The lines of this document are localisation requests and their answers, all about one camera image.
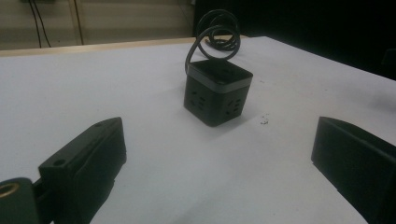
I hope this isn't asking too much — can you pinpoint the black coiled power cable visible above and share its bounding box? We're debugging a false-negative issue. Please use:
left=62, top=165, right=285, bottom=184
left=184, top=8, right=242, bottom=76

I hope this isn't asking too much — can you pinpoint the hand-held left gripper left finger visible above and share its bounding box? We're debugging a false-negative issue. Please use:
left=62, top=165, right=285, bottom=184
left=38, top=117, right=128, bottom=224

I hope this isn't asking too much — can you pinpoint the black cube power socket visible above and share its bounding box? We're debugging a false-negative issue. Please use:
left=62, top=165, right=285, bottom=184
left=183, top=58, right=254, bottom=128

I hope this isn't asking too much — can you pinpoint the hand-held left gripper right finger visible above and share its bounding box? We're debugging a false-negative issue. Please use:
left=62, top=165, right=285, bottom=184
left=310, top=116, right=396, bottom=224

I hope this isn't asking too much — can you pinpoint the thin black hanging cable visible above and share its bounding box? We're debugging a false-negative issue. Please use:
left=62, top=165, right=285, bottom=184
left=32, top=0, right=52, bottom=49
left=28, top=0, right=43, bottom=49
left=73, top=0, right=85, bottom=46

